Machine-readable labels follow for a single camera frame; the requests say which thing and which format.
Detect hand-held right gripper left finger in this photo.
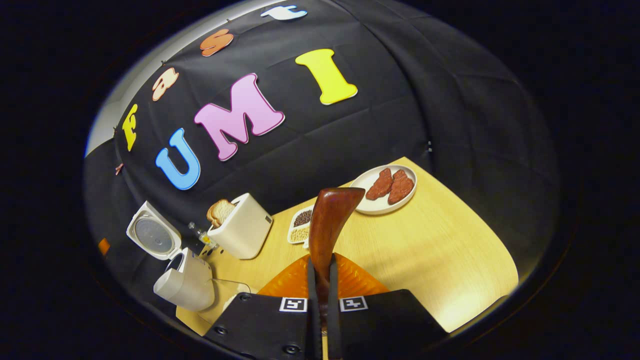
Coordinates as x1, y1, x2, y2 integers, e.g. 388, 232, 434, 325
204, 253, 323, 360

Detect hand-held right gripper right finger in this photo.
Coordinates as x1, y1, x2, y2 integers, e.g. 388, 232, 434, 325
327, 252, 449, 360

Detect white rice cooker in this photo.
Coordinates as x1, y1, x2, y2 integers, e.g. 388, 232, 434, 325
125, 200, 216, 312

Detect brown wooden spoon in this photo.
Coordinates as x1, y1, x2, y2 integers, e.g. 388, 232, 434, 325
308, 187, 366, 321

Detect small glass bottle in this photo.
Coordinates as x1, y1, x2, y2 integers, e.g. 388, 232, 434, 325
188, 221, 219, 252

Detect white divided grain dish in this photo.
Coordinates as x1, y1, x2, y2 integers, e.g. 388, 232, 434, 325
287, 203, 316, 249

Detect toasted bread slice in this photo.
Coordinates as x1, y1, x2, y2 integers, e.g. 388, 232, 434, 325
206, 202, 224, 229
214, 198, 236, 226

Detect white toaster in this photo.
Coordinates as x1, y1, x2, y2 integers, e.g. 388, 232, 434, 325
207, 192, 274, 260

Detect round white plate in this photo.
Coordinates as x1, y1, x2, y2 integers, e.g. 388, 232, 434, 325
348, 164, 418, 216

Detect red meat slice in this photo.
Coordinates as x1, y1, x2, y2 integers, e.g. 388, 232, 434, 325
387, 169, 416, 205
365, 167, 394, 201

